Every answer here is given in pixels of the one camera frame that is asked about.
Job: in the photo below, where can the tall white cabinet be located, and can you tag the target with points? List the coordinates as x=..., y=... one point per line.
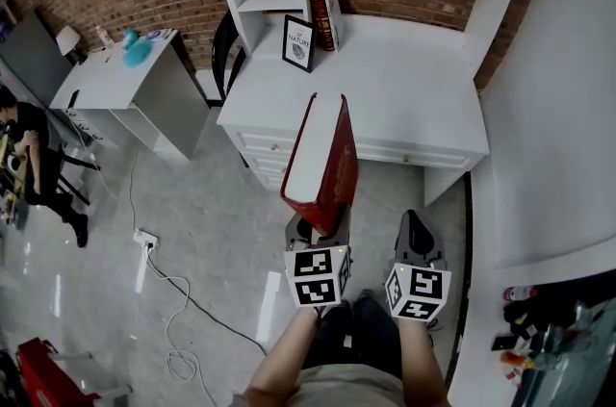
x=544, y=107

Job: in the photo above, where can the person's left forearm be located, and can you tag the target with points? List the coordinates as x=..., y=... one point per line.
x=284, y=362

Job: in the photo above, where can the clear plastic bottle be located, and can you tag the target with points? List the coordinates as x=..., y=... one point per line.
x=104, y=37

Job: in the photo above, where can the black phone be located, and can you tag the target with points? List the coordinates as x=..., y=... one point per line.
x=73, y=98

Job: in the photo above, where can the black metal chair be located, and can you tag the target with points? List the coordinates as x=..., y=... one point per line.
x=72, y=184

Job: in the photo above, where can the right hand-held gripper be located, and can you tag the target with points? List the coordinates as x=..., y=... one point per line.
x=418, y=292

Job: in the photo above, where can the red hardcover book gold print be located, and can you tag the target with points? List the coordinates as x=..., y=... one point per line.
x=332, y=164

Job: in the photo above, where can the white desk with hutch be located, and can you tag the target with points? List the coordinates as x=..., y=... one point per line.
x=409, y=78

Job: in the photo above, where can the black framed picture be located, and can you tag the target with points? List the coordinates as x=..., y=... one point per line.
x=298, y=43

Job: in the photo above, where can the white table lamp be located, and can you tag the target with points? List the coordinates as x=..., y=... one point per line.
x=67, y=38

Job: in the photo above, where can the person's dark trousers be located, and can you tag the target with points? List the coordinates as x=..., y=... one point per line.
x=356, y=333

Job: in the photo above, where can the black round-backed chair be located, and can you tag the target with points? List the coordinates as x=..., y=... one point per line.
x=220, y=54

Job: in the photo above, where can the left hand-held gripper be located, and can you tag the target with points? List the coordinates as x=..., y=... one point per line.
x=313, y=272

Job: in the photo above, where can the person's beige shirt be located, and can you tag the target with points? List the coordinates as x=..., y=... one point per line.
x=346, y=388

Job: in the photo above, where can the printed magazine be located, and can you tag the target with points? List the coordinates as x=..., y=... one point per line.
x=158, y=34

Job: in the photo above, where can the dark red book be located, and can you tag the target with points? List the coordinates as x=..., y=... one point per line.
x=320, y=17

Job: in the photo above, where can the white power strip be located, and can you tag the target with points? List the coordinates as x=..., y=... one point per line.
x=146, y=238

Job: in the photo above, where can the red capped bottle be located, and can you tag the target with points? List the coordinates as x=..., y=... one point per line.
x=519, y=293

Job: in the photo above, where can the white paperback book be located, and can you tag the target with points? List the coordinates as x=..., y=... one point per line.
x=334, y=15

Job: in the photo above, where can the grey metal cabinet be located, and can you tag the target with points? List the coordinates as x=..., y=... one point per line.
x=26, y=58

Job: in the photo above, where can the red metal box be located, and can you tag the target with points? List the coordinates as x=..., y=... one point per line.
x=45, y=376

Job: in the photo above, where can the teal fluffy object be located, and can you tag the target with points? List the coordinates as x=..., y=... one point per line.
x=135, y=53

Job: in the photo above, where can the person's right forearm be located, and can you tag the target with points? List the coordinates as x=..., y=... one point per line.
x=423, y=366

